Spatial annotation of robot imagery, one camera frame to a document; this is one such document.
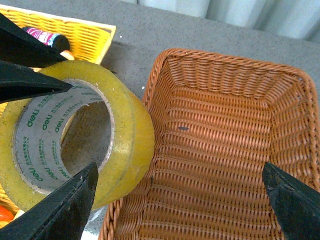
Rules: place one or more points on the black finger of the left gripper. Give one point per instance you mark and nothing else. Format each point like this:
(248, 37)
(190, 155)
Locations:
(19, 47)
(19, 82)

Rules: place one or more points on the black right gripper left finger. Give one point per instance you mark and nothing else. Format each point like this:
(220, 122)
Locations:
(62, 215)

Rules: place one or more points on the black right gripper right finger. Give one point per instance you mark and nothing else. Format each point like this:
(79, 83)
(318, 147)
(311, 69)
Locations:
(295, 204)

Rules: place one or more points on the yellow packing tape roll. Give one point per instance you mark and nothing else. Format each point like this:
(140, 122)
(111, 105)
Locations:
(133, 135)

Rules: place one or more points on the yellow woven basket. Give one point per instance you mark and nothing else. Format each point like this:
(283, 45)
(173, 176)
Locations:
(85, 37)

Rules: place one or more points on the brown wicker basket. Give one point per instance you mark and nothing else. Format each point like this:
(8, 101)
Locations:
(217, 120)

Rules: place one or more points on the toy croissant bread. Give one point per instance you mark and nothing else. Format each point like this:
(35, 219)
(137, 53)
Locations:
(68, 55)

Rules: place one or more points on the orange toy carrot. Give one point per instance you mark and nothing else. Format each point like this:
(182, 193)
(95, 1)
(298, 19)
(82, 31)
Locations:
(5, 216)

